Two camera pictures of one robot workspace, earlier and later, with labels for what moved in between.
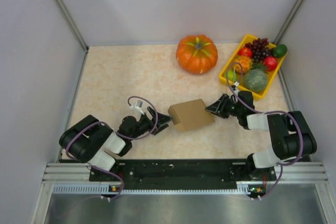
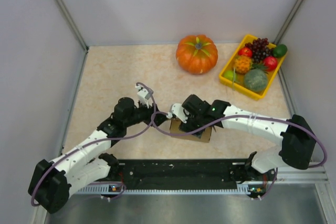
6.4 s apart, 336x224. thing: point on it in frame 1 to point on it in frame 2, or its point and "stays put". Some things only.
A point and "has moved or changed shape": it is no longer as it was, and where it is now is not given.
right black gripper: (219, 107) to (188, 127)
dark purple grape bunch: (260, 49) stays put
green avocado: (280, 50) stays put
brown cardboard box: (190, 115) has moved or changed shape
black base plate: (182, 174) stays put
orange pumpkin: (197, 54) stays put
